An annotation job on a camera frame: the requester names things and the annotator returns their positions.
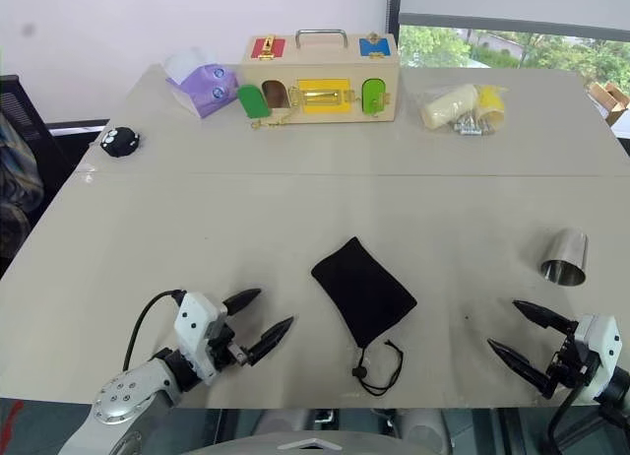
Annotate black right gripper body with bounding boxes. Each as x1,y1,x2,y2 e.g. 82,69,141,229
540,320,601,402

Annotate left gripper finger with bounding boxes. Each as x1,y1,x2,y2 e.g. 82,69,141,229
244,315,295,368
221,288,263,314

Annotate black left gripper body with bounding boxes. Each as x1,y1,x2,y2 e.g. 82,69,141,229
205,312,252,378

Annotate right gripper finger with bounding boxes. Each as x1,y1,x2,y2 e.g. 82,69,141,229
512,298,573,335
486,338,549,398

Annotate clear plastic bag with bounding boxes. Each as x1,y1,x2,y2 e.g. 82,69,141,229
417,82,510,139

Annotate stainless steel cup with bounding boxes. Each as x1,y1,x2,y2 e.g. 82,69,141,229
539,227,591,288

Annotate grey rounded robot torso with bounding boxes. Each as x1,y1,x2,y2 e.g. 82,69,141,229
189,408,473,455

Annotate small black round toy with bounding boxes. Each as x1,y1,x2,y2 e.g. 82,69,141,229
99,125,144,158

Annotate small silver metal parts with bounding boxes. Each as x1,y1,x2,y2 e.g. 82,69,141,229
452,113,496,138

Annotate purple tissue box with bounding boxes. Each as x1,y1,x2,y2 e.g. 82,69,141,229
163,46,241,120

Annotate yellow plastic piece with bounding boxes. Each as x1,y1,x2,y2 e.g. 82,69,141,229
473,85,507,127

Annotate open cardboard box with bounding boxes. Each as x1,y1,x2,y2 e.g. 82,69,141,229
587,81,630,128

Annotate cream cylindrical roll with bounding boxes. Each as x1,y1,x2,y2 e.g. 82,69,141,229
420,84,478,130

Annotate wooden lock box toy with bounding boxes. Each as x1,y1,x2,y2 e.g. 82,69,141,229
236,28,402,132

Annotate black office chair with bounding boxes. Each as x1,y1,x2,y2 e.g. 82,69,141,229
0,73,110,279

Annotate patterned cloth on chair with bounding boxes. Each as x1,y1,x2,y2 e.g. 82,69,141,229
0,108,46,260

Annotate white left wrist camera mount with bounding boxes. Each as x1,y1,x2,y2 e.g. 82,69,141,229
173,291,229,387

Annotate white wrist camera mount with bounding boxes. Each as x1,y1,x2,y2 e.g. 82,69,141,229
572,313,623,406
173,291,229,387

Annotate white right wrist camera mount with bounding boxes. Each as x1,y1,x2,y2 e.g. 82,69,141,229
572,313,623,406

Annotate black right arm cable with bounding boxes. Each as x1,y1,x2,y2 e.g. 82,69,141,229
544,384,593,455

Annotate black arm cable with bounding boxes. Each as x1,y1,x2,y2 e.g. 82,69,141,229
544,384,593,455
121,289,189,373

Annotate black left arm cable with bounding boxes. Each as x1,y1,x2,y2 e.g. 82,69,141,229
121,289,189,373

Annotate black drawstring pouch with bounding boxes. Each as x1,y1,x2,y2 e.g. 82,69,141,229
310,235,419,397

